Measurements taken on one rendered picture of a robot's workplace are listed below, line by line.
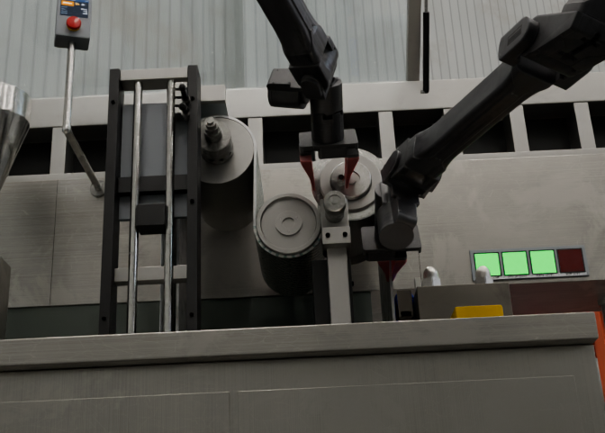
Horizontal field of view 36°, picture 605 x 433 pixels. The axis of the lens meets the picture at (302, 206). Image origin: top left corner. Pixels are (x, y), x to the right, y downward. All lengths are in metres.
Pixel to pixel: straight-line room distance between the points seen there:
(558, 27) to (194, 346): 0.65
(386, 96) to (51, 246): 0.84
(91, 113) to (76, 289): 0.43
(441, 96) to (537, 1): 5.16
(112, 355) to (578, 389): 0.66
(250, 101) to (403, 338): 1.00
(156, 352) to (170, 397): 0.07
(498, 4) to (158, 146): 5.58
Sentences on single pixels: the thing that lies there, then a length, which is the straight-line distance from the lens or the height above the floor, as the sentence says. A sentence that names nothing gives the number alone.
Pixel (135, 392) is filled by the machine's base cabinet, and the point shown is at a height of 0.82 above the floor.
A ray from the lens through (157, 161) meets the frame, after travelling 1.68.
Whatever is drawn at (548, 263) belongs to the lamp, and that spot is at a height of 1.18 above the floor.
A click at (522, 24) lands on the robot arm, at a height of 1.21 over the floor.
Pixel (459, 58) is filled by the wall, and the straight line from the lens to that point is 6.61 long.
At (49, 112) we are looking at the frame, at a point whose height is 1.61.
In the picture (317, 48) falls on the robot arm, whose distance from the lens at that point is 1.51.
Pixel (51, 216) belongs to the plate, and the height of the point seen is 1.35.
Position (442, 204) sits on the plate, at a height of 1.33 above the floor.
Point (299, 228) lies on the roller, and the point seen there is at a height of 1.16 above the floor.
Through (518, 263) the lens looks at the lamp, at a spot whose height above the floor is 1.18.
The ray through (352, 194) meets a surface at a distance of 1.71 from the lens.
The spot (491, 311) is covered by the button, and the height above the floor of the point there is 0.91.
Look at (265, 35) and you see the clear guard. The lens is 2.21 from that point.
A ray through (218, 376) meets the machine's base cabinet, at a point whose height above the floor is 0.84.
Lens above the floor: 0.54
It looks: 23 degrees up
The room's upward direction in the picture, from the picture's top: 3 degrees counter-clockwise
